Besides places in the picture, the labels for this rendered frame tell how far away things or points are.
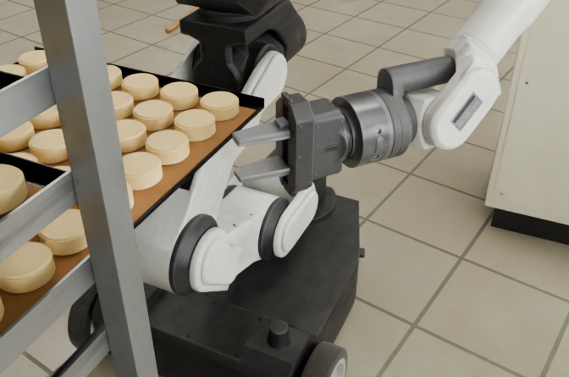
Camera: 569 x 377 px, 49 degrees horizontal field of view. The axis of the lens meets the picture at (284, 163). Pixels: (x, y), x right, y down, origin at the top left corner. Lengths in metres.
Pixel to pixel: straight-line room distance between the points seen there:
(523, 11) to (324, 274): 0.83
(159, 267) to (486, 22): 0.62
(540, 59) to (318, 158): 1.02
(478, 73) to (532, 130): 0.98
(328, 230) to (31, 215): 1.15
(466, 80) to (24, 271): 0.52
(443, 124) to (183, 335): 0.76
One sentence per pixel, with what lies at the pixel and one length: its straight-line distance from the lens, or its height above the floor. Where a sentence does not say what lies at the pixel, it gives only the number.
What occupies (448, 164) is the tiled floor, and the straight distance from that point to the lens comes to 2.21.
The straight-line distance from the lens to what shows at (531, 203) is 1.87.
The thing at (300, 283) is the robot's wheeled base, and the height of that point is 0.17.
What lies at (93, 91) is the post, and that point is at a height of 0.96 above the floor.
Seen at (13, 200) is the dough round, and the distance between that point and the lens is 0.54.
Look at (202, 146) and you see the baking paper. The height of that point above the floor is 0.77.
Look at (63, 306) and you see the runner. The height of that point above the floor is 0.77.
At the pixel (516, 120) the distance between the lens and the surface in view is 1.74.
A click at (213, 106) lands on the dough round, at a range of 0.81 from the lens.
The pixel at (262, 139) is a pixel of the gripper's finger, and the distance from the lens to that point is 0.70.
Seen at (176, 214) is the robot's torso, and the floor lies 0.53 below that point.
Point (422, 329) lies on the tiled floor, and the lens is 1.61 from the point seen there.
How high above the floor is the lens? 1.16
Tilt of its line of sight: 33 degrees down
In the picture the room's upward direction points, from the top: straight up
